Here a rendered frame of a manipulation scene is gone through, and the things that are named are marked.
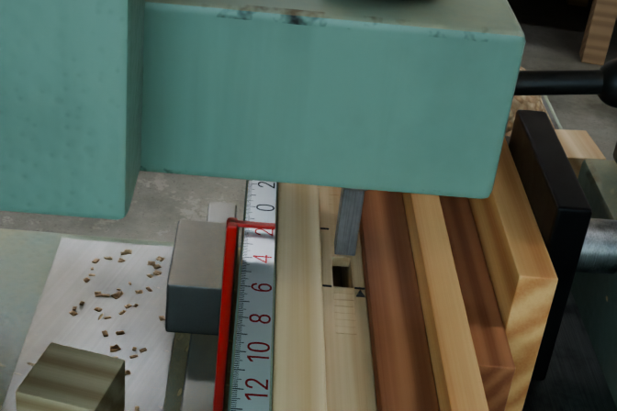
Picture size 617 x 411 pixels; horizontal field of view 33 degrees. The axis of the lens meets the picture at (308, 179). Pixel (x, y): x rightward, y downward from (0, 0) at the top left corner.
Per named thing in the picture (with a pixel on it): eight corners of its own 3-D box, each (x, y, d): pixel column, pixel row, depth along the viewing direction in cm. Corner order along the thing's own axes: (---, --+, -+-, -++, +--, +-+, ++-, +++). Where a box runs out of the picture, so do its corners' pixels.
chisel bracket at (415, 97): (486, 236, 40) (531, 35, 36) (126, 207, 40) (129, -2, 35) (459, 146, 47) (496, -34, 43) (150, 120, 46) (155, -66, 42)
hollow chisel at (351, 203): (354, 256, 45) (370, 155, 42) (334, 254, 44) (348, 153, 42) (353, 244, 45) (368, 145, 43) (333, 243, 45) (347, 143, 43)
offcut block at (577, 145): (504, 174, 63) (515, 127, 61) (574, 177, 63) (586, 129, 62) (521, 205, 60) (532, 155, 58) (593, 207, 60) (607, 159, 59)
